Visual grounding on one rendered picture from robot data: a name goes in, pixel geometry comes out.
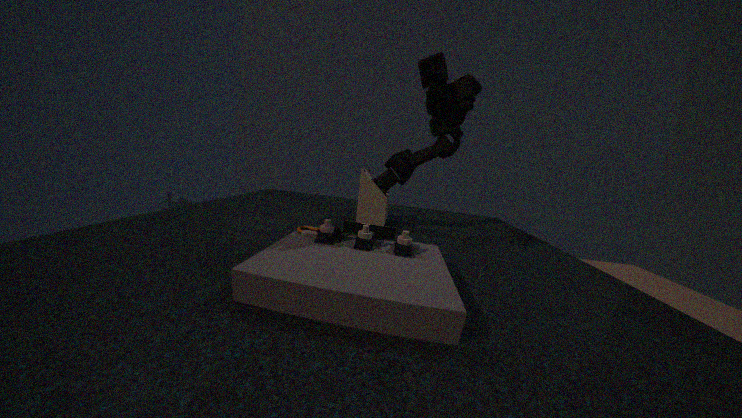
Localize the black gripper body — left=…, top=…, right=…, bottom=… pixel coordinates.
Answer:
left=418, top=52, right=459, bottom=137

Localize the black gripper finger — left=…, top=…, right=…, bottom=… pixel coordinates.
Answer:
left=421, top=69, right=448, bottom=89
left=425, top=82, right=454, bottom=115

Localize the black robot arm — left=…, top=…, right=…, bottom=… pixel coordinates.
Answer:
left=373, top=74, right=482, bottom=194

